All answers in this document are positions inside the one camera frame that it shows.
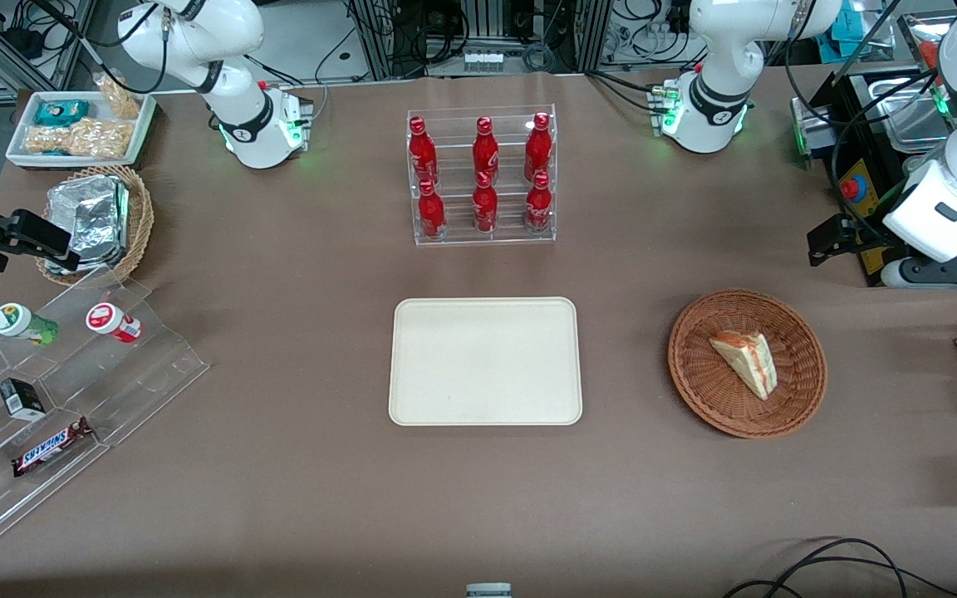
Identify triangular sandwich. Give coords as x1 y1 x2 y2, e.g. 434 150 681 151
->
709 330 779 402

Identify brown round wicker basket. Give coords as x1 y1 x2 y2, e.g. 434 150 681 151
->
667 287 828 440

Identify cream rectangular tray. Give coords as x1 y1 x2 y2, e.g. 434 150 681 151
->
388 297 584 427

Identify tan wicker basket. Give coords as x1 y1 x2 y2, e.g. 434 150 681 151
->
34 164 155 288

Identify white rectangular snack tray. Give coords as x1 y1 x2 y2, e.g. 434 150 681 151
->
5 90 158 171

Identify stainless steel pan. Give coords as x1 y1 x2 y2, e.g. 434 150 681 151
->
867 76 953 155

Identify black food warmer cabinet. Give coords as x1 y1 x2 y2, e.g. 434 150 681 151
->
790 12 957 288

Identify protruding stainless steel drawer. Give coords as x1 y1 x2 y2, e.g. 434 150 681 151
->
790 96 842 167

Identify red packaged food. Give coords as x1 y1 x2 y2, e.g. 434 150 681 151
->
914 37 943 77

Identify red cola bottle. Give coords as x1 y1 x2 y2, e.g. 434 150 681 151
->
408 116 439 185
526 170 553 233
524 112 553 179
418 179 447 242
473 172 499 234
472 116 501 184

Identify clear acrylic bottle rack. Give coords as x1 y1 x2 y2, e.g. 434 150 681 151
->
406 104 557 247

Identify clear acrylic stepped display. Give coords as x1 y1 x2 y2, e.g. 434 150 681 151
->
0 266 212 562

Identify red yogurt cup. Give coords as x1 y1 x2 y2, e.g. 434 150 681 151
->
85 301 144 345

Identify small clear peanut snack bag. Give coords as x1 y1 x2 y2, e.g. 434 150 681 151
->
94 72 144 120

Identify silver foil wrapped package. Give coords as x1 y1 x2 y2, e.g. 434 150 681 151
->
44 174 131 275

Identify large clear peanut snack bag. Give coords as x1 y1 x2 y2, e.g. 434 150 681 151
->
23 118 133 159

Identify teal snack packet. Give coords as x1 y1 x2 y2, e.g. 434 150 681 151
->
34 100 91 128

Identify brown Snickers bar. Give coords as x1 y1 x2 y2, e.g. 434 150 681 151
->
12 416 96 479

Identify green yogurt cup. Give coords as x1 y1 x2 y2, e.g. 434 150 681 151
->
0 302 61 348

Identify small black box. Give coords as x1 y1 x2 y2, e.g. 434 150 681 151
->
0 377 48 423

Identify black left wrist camera assembly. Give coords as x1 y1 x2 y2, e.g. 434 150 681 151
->
807 213 888 267

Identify black wrist camera assembly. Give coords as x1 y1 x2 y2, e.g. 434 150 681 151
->
0 208 81 275
807 213 888 267

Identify black floor cable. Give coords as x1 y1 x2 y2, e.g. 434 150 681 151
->
763 537 914 598
723 555 957 598

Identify aluminium frame rack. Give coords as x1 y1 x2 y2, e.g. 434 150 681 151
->
344 0 622 81

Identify black right wrist camera assembly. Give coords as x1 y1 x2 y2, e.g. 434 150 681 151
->
0 208 81 275

